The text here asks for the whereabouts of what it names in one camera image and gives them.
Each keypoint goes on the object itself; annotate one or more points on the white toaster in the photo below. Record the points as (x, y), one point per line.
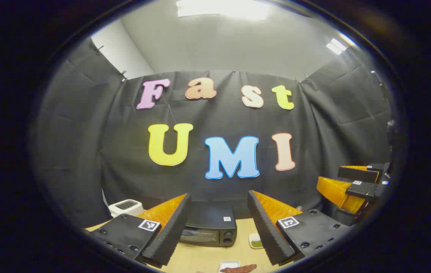
(126, 206)

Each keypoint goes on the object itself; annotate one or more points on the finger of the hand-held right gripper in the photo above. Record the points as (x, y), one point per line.
(357, 174)
(363, 190)

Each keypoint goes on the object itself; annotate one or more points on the white rectangular dish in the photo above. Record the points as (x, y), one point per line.
(230, 262)

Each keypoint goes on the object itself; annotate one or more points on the white divided bean dish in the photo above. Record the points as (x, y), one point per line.
(255, 241)

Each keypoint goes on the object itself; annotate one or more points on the large ceiling light panel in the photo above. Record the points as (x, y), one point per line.
(223, 8)

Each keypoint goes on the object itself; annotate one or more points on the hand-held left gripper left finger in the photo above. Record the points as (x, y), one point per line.
(170, 231)

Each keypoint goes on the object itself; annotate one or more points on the small ceiling light panel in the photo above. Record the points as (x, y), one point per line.
(336, 46)

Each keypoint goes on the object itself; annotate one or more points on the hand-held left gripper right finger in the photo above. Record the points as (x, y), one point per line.
(265, 227)

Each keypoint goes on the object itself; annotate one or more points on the red grilled meat food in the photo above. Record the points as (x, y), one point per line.
(240, 269)

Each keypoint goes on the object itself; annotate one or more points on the black electric oven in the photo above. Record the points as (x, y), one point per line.
(209, 222)

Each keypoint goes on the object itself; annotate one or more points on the black backdrop cloth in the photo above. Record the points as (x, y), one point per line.
(86, 151)

